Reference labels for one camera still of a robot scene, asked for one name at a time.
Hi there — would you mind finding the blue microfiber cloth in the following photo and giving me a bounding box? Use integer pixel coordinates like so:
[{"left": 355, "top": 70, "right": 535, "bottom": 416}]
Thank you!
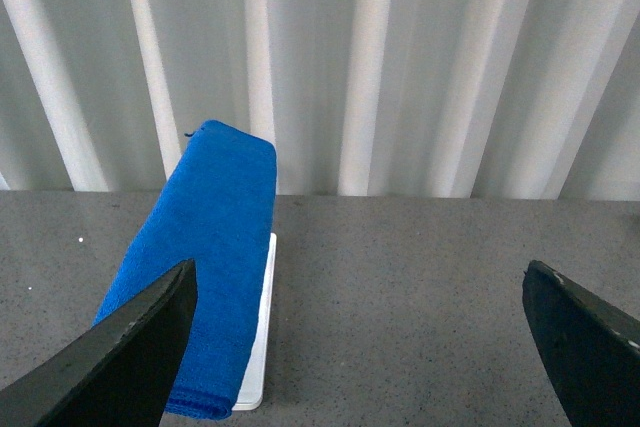
[{"left": 95, "top": 120, "right": 277, "bottom": 420}]

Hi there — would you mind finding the white wooden-bar towel rack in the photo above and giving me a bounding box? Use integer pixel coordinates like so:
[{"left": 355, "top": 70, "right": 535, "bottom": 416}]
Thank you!
[{"left": 232, "top": 233, "right": 277, "bottom": 412}]

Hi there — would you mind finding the white pleated curtain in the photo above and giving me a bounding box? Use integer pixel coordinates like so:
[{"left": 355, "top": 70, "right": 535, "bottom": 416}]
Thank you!
[{"left": 1, "top": 0, "right": 639, "bottom": 201}]

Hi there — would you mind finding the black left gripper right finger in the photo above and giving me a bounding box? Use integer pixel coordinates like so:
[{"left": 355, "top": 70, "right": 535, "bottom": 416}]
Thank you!
[{"left": 522, "top": 260, "right": 639, "bottom": 426}]

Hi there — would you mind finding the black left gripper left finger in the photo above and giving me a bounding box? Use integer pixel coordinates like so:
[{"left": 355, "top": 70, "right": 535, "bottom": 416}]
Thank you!
[{"left": 1, "top": 260, "right": 197, "bottom": 426}]

